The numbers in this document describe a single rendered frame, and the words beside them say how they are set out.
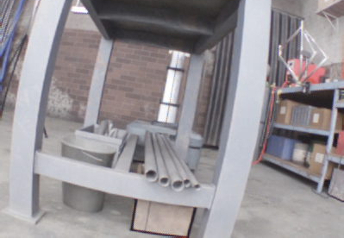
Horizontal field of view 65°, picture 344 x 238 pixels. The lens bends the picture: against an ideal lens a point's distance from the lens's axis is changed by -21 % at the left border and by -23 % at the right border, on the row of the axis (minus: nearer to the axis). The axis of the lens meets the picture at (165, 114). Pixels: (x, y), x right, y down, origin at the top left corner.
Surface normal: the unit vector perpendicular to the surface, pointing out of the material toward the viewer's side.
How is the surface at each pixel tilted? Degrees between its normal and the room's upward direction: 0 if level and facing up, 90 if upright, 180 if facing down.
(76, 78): 90
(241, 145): 90
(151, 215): 90
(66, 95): 90
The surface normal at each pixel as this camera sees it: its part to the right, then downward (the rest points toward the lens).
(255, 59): 0.06, 0.03
